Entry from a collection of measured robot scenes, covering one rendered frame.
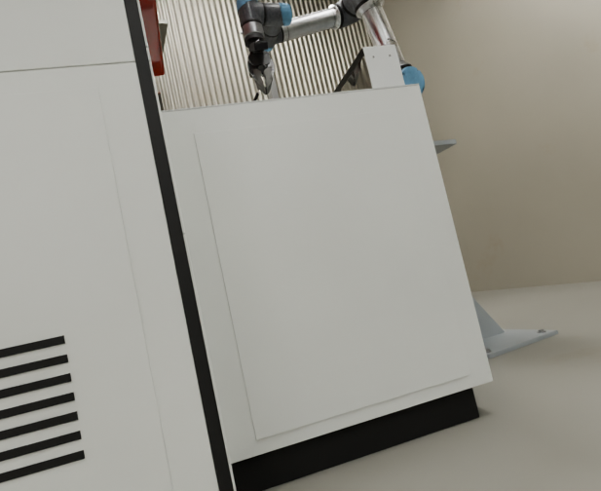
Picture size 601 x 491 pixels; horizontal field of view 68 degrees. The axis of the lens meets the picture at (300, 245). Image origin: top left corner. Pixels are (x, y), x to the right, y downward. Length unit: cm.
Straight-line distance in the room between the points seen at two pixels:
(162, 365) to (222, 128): 53
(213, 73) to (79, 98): 336
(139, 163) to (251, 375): 47
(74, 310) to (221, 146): 46
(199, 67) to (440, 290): 339
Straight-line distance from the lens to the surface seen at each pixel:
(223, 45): 431
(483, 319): 200
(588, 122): 338
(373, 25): 190
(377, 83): 123
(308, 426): 100
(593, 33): 342
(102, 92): 83
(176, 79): 405
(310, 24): 195
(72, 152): 79
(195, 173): 97
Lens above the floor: 40
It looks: 5 degrees up
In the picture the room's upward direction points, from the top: 12 degrees counter-clockwise
